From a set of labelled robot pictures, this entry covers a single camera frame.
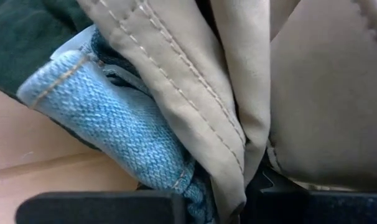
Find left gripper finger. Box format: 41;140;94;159
240;166;310;224

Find beige garment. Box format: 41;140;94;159
76;0;377;224

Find dark green button shirt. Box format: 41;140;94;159
0;0;101;152

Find light blue denim garment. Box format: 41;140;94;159
16;24;219;224

